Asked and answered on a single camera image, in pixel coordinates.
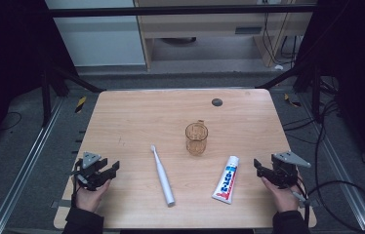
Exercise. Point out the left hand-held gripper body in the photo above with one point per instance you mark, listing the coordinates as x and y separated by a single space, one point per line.
90 169

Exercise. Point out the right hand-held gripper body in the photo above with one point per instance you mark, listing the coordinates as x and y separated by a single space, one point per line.
286 169

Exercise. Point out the person's left hand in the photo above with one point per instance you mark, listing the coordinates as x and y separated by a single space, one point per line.
90 198

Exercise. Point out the person's right hand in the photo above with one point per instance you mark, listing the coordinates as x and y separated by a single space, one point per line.
283 198

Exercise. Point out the white toothpaste tube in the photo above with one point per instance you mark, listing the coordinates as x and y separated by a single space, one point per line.
226 180

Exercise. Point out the white electric toothbrush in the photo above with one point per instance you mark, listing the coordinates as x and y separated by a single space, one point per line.
163 178

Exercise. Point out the black and yellow tape strip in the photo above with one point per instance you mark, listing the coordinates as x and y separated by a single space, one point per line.
292 101
80 104

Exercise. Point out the clear amber plastic cup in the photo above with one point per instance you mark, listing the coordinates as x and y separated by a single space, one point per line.
196 138

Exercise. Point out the grey round table grommet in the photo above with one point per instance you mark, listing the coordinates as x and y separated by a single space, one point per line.
217 102

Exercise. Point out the black metal stand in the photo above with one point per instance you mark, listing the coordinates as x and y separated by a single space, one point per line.
316 91
46 97

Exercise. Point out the small white plug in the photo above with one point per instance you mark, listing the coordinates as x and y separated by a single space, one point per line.
278 67

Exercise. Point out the white cabinet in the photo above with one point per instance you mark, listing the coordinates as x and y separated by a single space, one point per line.
99 35

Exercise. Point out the light wooden desk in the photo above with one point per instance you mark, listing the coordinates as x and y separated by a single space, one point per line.
203 29

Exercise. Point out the aluminium floor rail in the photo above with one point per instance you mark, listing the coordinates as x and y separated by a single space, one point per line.
24 169
343 182

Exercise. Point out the black horizontal frame bar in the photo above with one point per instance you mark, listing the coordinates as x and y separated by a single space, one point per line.
177 10

